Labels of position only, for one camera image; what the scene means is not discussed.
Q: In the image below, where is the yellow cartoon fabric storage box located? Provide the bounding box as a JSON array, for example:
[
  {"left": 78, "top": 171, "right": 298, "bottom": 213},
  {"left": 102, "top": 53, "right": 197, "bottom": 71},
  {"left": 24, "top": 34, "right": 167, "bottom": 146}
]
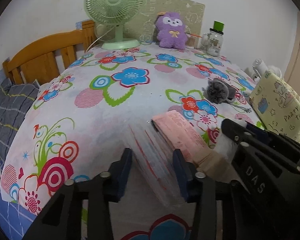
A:
[{"left": 249, "top": 71, "right": 300, "bottom": 143}]

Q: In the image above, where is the blue grid bed sheet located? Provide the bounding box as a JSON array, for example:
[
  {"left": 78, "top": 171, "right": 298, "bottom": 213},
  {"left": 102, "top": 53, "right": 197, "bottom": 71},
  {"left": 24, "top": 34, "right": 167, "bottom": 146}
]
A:
[{"left": 0, "top": 193, "right": 36, "bottom": 239}]

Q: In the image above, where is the pink wet wipes pack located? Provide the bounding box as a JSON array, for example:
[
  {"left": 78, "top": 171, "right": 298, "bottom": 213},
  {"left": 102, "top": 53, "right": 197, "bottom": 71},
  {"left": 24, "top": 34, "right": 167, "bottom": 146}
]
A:
[{"left": 152, "top": 111, "right": 239, "bottom": 182}]

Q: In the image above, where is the white floor fan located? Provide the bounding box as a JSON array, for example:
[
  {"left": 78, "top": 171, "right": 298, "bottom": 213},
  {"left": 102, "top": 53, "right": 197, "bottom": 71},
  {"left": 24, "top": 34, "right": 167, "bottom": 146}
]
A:
[{"left": 252, "top": 59, "right": 282, "bottom": 81}]

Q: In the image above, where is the grey plaid pillow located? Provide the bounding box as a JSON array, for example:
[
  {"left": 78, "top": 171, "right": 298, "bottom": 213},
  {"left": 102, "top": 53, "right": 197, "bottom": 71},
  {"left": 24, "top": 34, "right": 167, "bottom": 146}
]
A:
[{"left": 0, "top": 78, "right": 39, "bottom": 161}]

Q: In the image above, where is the grey drawstring pouch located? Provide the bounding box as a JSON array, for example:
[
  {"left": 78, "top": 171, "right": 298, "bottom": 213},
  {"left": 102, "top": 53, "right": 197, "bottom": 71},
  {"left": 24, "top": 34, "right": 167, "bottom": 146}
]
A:
[{"left": 202, "top": 78, "right": 252, "bottom": 113}]

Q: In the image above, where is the white fan power cord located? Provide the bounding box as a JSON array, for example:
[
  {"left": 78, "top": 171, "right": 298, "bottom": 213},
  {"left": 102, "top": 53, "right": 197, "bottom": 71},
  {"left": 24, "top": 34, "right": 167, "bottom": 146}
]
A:
[{"left": 86, "top": 26, "right": 116, "bottom": 53}]

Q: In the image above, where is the glass jar with green lid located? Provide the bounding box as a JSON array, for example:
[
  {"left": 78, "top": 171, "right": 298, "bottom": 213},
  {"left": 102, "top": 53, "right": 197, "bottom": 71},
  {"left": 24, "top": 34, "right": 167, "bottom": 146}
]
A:
[{"left": 201, "top": 21, "right": 224, "bottom": 57}]

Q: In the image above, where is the green desk fan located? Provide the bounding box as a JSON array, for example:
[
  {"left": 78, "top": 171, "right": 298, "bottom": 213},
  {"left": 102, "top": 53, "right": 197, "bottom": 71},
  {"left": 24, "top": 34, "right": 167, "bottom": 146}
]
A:
[{"left": 84, "top": 0, "right": 145, "bottom": 50}]

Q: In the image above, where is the floral tablecloth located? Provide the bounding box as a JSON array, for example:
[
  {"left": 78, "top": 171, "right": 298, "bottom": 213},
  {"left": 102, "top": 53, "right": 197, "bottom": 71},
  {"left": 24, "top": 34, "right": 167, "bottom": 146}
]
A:
[{"left": 0, "top": 42, "right": 266, "bottom": 240}]

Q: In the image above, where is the purple plush toy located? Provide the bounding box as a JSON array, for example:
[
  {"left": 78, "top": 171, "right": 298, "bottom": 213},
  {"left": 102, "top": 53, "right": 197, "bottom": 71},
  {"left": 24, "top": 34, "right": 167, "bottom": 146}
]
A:
[{"left": 155, "top": 12, "right": 187, "bottom": 50}]

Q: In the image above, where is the toothpick jar orange lid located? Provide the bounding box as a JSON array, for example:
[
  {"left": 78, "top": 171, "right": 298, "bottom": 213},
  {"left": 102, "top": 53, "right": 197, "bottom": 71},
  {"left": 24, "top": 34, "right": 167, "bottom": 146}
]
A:
[{"left": 186, "top": 33, "right": 202, "bottom": 48}]

